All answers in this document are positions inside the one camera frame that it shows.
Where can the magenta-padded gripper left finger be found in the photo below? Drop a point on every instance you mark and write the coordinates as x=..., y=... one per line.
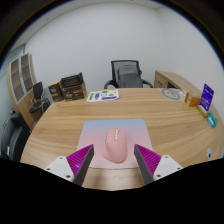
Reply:
x=78, y=161

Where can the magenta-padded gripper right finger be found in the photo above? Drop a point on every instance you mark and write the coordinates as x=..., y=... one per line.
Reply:
x=150, y=161

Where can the pink computer mouse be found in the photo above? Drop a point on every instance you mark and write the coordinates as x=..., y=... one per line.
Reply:
x=115, y=146

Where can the pink-blue gradient mouse pad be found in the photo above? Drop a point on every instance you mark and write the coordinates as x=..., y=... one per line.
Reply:
x=93, y=133

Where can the large dark printed carton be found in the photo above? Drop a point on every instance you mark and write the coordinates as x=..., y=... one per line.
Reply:
x=75, y=93

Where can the black leather armchair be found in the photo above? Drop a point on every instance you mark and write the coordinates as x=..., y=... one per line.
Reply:
x=13, y=136

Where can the green-white printed leaflet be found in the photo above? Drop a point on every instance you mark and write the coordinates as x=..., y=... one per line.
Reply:
x=103, y=95

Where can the grey round printed sheet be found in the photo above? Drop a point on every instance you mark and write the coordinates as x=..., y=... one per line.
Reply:
x=171, y=94

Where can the small tan box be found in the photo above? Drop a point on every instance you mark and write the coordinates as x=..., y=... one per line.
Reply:
x=201, y=111

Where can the small cyan box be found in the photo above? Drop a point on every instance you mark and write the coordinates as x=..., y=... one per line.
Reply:
x=211, y=122

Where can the small dark printed carton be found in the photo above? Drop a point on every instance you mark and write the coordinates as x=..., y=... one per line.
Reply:
x=55, y=91

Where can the orange-brown cardboard box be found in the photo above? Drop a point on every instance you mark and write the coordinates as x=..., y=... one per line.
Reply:
x=192, y=100

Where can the small black visitor chair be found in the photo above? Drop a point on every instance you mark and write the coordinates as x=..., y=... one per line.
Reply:
x=37, y=96

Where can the green flat box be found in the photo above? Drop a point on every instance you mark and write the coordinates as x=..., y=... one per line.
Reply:
x=214, y=117

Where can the flat black box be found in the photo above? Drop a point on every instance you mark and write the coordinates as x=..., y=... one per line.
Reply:
x=71, y=80

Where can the wooden side desk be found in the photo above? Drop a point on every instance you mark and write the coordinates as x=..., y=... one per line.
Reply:
x=170, y=78

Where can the purple standing card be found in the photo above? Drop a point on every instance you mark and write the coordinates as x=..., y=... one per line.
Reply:
x=207, y=96

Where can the black mesh office chair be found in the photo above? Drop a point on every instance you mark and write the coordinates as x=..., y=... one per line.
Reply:
x=128, y=75

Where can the wooden shelf unit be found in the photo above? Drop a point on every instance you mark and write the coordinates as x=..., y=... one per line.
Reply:
x=21, y=83

